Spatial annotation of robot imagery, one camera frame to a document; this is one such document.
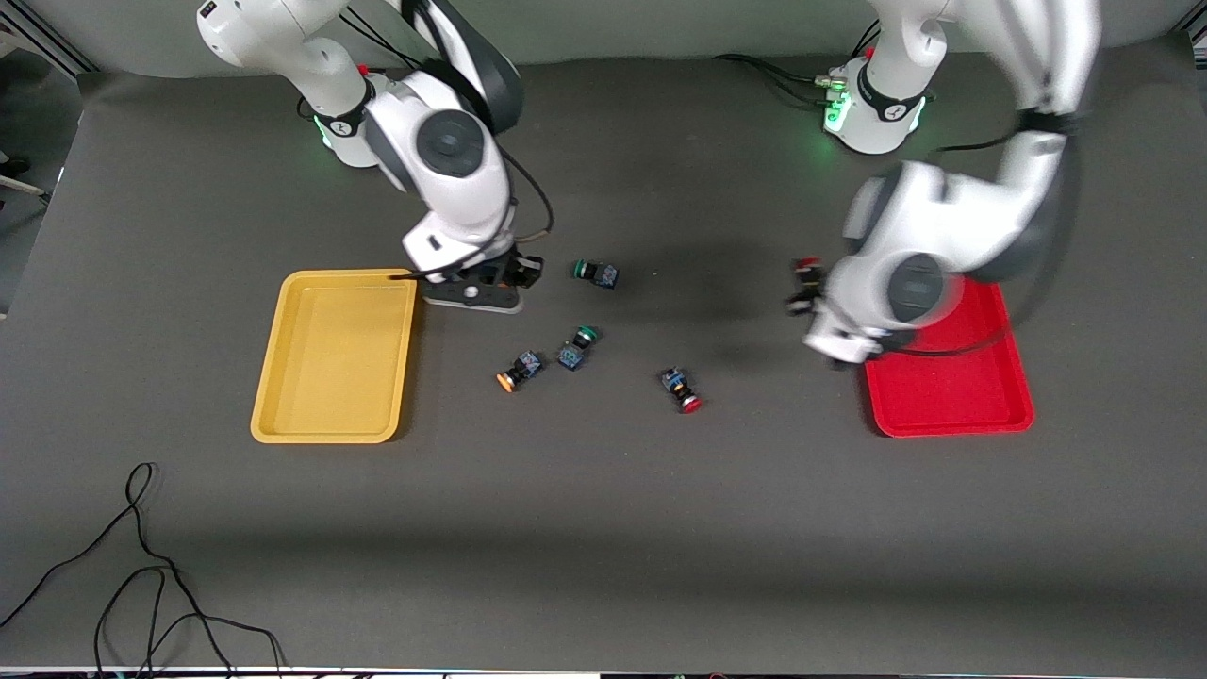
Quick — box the black arm base cable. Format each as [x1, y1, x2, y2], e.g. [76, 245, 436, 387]
[712, 53, 840, 103]
[344, 8, 421, 75]

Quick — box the aluminium frame rail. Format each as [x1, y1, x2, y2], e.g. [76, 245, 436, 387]
[0, 8, 95, 76]

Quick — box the thin black loose cable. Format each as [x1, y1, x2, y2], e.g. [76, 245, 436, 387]
[0, 462, 286, 678]

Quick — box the black left arm base cable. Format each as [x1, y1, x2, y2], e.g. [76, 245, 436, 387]
[712, 53, 840, 103]

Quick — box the dark grey table mat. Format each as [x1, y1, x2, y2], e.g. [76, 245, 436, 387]
[0, 38, 1207, 672]

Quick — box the red plastic tray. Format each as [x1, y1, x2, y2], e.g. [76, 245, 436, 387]
[863, 278, 1035, 439]

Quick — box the yellow plastic tray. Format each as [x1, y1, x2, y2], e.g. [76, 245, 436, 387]
[250, 269, 418, 444]

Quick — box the black right arm base cable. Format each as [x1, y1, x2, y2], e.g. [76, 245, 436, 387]
[344, 8, 421, 75]

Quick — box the yellow push button switch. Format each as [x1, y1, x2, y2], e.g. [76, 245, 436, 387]
[496, 350, 545, 394]

